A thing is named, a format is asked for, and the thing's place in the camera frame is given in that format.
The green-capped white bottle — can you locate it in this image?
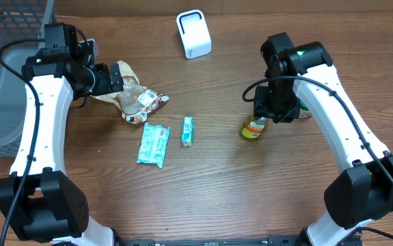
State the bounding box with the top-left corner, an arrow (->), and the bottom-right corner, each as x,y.
298,100 -> 311,119

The cream brown bread bag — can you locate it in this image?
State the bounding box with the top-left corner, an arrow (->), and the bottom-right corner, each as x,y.
94,61 -> 170,124

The yellow Vim dish soap bottle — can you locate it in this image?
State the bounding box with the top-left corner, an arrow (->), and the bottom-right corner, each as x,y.
239,113 -> 269,141

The light teal snack packet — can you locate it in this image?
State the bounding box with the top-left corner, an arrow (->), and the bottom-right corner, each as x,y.
137,122 -> 170,169

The small teal white box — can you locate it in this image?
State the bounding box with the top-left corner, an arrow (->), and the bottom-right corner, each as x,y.
181,116 -> 194,147

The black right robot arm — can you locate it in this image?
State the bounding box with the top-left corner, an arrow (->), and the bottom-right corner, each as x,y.
240,33 -> 393,245

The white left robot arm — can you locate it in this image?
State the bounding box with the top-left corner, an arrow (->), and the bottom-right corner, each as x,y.
0,23 -> 123,245

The white barcode scanner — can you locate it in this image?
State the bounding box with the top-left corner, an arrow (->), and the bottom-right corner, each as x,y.
176,10 -> 212,59

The dark grey plastic basket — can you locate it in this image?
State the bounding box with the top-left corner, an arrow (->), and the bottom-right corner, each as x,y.
0,0 -> 55,156

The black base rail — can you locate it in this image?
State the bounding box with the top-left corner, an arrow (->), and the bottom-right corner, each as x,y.
115,235 -> 309,246

